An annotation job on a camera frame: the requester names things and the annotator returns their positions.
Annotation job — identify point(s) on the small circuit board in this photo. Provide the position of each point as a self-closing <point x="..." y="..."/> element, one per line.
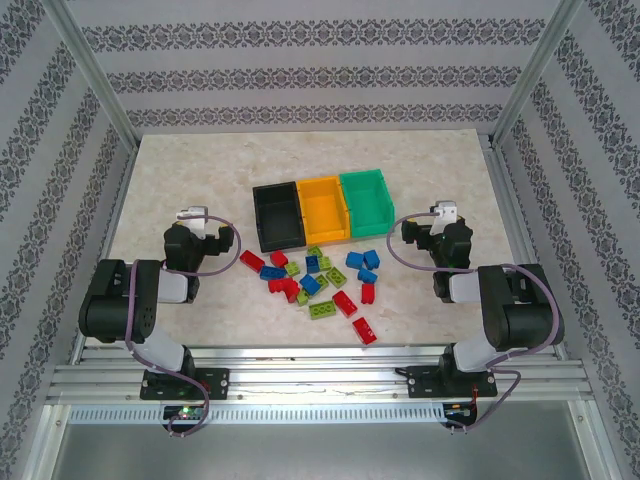
<point x="457" y="410"/>
<point x="185" y="413"/>

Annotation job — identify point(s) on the aluminium rail frame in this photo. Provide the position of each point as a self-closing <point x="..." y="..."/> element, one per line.
<point x="320" y="380"/>

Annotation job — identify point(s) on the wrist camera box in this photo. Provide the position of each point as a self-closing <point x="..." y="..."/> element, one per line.
<point x="196" y="212"/>
<point x="447" y="209"/>

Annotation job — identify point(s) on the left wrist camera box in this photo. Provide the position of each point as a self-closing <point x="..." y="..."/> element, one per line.
<point x="196" y="212"/>

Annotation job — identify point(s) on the long red lego brick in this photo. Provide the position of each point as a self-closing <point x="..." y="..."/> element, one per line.
<point x="364" y="330"/>
<point x="251" y="260"/>
<point x="346" y="304"/>

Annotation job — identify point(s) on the yellow plastic bin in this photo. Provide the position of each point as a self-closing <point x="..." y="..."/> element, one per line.
<point x="324" y="210"/>

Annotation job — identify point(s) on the aluminium side rail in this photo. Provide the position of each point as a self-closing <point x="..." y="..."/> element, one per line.
<point x="510" y="200"/>
<point x="106" y="240"/>

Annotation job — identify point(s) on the long green lego brick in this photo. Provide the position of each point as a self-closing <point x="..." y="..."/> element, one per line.
<point x="337" y="276"/>
<point x="322" y="310"/>
<point x="322" y="281"/>

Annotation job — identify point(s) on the aluminium corner post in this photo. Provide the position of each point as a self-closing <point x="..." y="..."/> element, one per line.
<point x="90" y="70"/>
<point x="537" y="70"/>

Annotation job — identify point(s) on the small green lego brick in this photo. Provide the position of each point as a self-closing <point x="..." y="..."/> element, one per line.
<point x="292" y="268"/>
<point x="303" y="298"/>
<point x="315" y="251"/>
<point x="325" y="263"/>

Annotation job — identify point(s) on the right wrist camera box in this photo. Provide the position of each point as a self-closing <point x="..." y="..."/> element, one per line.
<point x="447" y="209"/>

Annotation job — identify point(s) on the green plastic bin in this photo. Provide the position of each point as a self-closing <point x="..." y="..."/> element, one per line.
<point x="369" y="202"/>

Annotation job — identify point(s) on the grey metal shelf panel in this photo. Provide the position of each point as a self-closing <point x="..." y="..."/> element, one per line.
<point x="320" y="455"/>

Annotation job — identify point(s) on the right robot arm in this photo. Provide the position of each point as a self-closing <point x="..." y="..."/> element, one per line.
<point x="520" y="320"/>

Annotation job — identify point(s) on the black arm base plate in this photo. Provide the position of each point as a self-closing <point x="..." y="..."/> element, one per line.
<point x="425" y="382"/>
<point x="220" y="382"/>

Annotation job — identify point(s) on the black plastic bin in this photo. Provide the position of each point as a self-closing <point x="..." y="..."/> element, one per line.
<point x="280" y="220"/>

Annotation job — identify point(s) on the small red lego brick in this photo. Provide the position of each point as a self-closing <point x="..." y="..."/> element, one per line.
<point x="292" y="293"/>
<point x="276" y="285"/>
<point x="279" y="258"/>
<point x="368" y="293"/>

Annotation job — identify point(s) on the long blue lego brick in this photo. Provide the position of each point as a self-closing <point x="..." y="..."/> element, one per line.
<point x="272" y="272"/>

